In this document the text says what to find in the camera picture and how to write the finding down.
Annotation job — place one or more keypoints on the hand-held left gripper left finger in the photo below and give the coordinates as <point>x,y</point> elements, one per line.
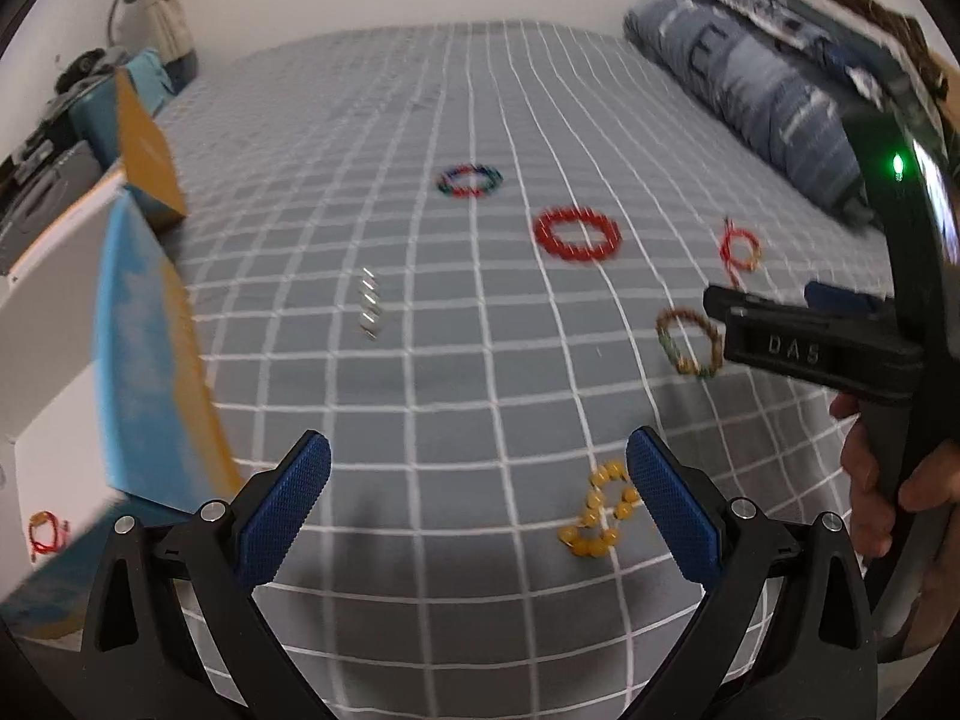
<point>289,510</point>

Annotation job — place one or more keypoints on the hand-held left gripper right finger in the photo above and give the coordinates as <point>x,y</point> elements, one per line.
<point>671,510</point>

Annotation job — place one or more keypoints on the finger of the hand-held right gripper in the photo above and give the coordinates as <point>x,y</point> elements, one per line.
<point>795,349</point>
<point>840,296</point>

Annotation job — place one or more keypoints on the white cardboard box blue edges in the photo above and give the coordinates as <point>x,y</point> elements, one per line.
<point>60,390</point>

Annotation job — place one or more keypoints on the person's right hand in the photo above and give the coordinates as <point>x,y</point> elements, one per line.
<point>870,480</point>

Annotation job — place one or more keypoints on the grey suitcase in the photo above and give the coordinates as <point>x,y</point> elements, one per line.
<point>45,195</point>

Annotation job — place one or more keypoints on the teal suitcase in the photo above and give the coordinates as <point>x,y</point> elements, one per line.
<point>97,124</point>

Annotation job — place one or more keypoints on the teal cloth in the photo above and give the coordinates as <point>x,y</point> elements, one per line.
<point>150,79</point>

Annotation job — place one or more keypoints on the beige curtain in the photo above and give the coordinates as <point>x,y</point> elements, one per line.
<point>169,30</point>

